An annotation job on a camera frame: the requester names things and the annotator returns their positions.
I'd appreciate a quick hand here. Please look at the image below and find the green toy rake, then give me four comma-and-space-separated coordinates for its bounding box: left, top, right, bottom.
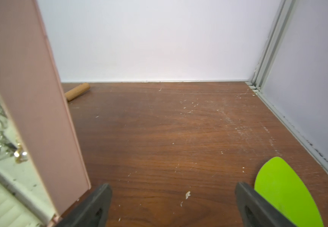
65, 83, 91, 102

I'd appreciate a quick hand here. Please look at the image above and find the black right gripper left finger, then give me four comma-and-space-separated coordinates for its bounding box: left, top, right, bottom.
56, 183, 112, 227

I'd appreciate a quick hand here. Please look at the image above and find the pink jewelry box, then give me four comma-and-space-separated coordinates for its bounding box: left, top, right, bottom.
0, 1, 91, 218

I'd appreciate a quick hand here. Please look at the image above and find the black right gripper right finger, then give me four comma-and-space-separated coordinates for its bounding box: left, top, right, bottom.
235, 182, 295, 227

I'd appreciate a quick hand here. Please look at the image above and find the green leaf toy trowel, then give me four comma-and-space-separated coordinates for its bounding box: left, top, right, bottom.
255, 157, 324, 227

